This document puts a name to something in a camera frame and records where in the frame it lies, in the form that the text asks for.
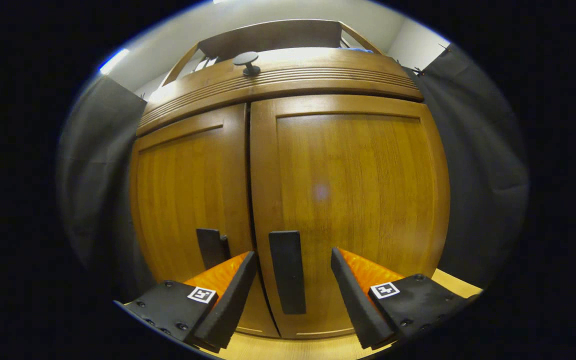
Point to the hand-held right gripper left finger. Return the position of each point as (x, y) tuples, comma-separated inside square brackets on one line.
[(228, 305)]

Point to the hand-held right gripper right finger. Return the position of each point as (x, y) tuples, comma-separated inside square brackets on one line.
[(355, 305)]

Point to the wooden shoe cabinet door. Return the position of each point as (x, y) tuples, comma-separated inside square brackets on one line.
[(188, 190), (358, 190)]

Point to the wooden double-door shoe cabinet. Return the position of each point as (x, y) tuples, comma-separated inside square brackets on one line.
[(278, 35)]

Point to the wooden cabinet drawer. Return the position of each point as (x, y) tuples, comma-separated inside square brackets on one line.
[(318, 80)]

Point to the black backdrop cloth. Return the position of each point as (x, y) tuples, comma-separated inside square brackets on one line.
[(478, 175)]

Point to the black round drawer knob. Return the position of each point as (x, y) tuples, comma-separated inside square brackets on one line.
[(246, 60)]

